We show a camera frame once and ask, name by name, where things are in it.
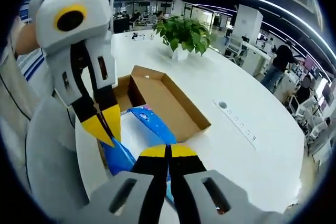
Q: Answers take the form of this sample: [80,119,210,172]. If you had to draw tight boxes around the black cable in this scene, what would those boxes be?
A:
[0,73,31,121]

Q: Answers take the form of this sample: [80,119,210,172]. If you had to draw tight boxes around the brown cardboard shoe box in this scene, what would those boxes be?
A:
[97,65,212,168]

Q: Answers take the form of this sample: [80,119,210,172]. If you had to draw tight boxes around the white office chair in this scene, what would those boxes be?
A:
[288,95,316,120]
[225,36,246,65]

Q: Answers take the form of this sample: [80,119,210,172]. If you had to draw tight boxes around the blue soft wipes pack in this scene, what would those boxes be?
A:
[100,105,178,206]

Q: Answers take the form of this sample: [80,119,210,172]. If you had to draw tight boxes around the dark wall screen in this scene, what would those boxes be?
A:
[321,82,336,105]

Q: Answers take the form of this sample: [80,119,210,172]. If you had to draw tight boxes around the ceiling light strips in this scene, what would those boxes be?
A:
[112,0,336,62]

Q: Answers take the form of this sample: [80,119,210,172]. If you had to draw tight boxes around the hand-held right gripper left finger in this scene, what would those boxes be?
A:
[76,144,169,224]

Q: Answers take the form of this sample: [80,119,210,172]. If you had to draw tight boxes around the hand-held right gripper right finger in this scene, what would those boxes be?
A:
[169,144,287,224]

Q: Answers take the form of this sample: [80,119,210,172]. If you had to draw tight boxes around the table power socket panel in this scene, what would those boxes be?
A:
[212,99,257,151]

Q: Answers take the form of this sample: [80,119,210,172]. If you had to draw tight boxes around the green potted plant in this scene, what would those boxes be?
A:
[153,16,212,61]

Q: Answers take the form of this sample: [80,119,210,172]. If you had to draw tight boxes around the pink wall screen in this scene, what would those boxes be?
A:
[303,55,320,78]

